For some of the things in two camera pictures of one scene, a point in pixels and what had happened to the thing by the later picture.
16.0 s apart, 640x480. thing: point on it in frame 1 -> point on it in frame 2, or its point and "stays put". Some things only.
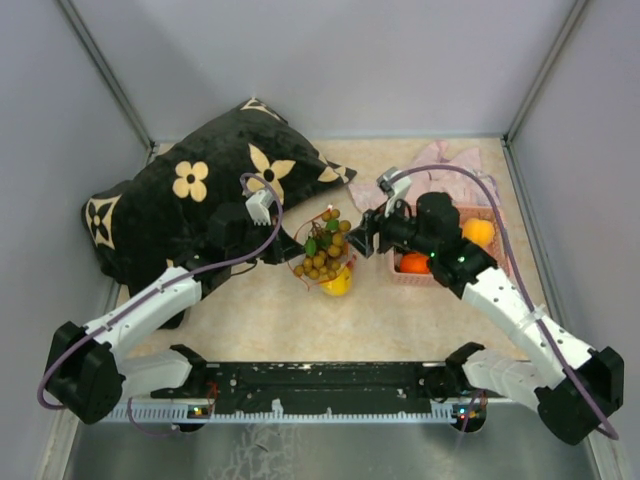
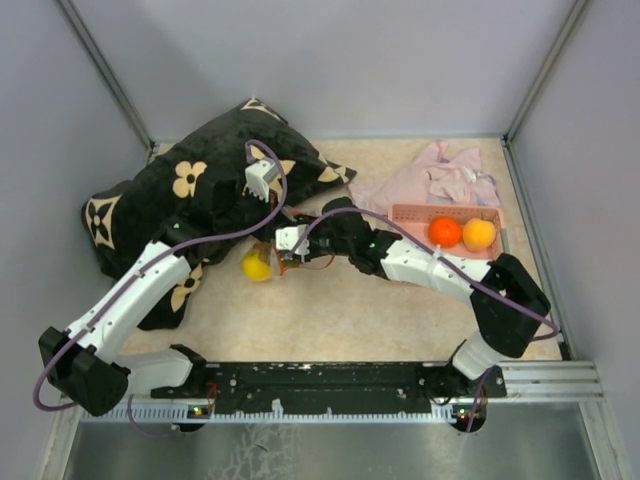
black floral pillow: (154, 224) stays put
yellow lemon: (339, 286) -> (254, 268)
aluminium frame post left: (107, 70) stays put
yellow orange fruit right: (481, 231) stays put
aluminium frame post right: (508, 139) stays put
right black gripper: (373, 221) -> (313, 254)
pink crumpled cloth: (459, 173) stays put
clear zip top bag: (327, 255) -> (261, 262)
